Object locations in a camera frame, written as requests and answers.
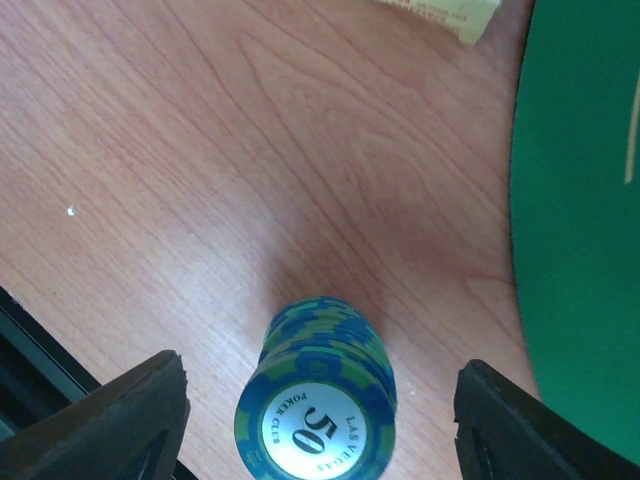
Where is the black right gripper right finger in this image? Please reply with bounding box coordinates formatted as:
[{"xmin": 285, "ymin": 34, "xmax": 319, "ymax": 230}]
[{"xmin": 453, "ymin": 359, "xmax": 639, "ymax": 480}]

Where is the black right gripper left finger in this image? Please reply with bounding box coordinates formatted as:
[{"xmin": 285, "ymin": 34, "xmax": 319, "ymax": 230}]
[{"xmin": 1, "ymin": 350, "xmax": 190, "ymax": 479}]

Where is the green blue 50 chip stack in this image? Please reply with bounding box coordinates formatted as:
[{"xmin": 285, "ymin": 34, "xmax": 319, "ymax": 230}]
[{"xmin": 234, "ymin": 296, "xmax": 398, "ymax": 479}]

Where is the round green poker mat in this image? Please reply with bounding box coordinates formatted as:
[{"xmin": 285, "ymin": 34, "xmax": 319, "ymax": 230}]
[{"xmin": 510, "ymin": 1, "xmax": 639, "ymax": 461}]

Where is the yellow playing card box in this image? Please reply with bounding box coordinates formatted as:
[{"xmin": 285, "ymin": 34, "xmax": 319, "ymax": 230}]
[{"xmin": 377, "ymin": 0, "xmax": 502, "ymax": 45}]

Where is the black aluminium frame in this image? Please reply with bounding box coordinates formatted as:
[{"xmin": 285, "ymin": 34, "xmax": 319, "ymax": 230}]
[{"xmin": 1, "ymin": 291, "xmax": 194, "ymax": 479}]

